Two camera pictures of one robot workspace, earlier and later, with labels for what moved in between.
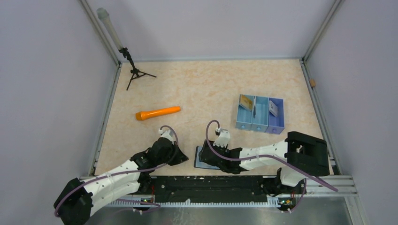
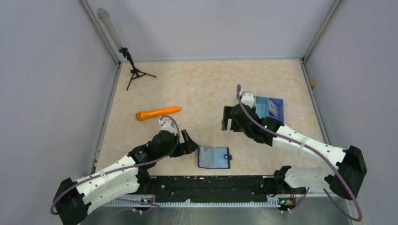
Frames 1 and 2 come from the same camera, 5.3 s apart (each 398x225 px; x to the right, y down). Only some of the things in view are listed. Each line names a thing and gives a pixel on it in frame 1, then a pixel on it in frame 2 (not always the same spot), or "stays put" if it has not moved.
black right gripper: [216, 146] → [227, 115]
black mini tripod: [136, 73] stays put
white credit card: [273, 108] stays put
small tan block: [312, 82] stays put
